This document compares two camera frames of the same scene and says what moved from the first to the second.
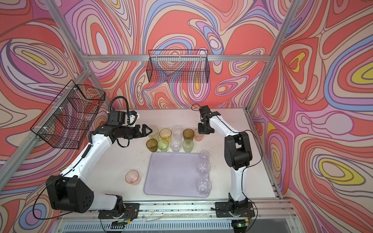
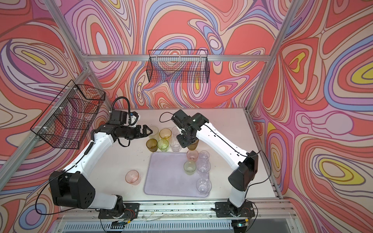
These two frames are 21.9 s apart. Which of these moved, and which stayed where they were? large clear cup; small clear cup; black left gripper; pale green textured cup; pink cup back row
Moved: pink cup back row; pale green textured cup
Stayed: black left gripper; small clear cup; large clear cup
